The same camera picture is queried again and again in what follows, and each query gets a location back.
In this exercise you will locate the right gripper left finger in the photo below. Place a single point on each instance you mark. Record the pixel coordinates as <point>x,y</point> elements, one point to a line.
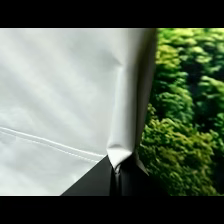
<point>95,181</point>

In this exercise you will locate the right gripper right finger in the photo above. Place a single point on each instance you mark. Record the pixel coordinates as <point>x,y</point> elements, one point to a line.
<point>135,181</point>

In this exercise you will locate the white garment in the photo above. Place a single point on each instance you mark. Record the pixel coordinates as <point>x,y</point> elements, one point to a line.
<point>60,93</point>

